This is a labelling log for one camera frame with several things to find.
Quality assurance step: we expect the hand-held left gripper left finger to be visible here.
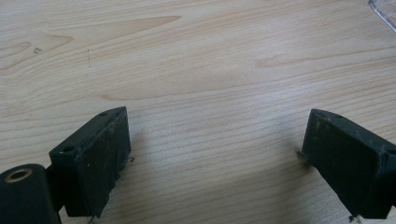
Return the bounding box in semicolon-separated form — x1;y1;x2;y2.
49;105;133;218

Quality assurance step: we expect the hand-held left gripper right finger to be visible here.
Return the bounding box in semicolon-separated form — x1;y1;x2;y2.
298;108;396;219

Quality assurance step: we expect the clear plastic container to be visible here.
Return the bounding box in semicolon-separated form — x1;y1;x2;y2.
368;0;396;34

